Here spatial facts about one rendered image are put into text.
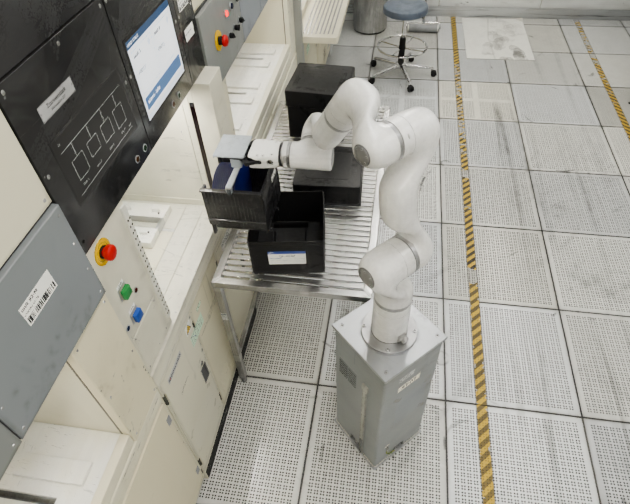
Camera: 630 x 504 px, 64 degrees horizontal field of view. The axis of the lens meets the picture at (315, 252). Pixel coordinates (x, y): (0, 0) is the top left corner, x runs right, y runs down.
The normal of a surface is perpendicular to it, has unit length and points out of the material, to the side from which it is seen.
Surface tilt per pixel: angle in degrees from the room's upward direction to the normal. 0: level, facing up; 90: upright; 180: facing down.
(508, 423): 0
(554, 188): 0
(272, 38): 90
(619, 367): 0
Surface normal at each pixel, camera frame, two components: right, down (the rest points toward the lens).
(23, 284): 0.99, 0.08
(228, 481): -0.04, -0.68
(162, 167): -0.15, 0.73
